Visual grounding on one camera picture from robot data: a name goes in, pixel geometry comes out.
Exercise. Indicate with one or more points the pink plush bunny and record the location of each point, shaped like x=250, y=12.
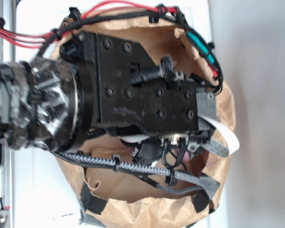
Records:
x=186, y=157

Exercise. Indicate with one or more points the foil wrapped robot arm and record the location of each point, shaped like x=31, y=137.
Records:
x=41, y=105

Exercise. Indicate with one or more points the aluminium frame rail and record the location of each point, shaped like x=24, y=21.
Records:
x=7, y=53

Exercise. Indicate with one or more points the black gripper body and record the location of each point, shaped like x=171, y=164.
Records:
x=149, y=106

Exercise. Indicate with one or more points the brown paper bag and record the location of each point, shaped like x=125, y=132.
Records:
x=120, y=200

